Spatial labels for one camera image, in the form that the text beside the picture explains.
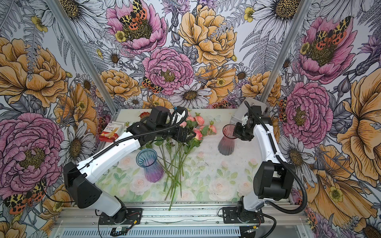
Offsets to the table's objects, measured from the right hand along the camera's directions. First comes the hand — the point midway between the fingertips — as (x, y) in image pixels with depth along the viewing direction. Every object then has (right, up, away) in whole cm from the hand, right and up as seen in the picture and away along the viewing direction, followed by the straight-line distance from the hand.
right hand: (233, 136), depth 84 cm
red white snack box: (-79, +1, +18) cm, 81 cm away
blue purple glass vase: (-46, -10, -7) cm, 48 cm away
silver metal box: (+5, +11, +13) cm, 18 cm away
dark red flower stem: (-58, +13, +24) cm, 64 cm away
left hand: (-25, +1, -10) cm, 27 cm away
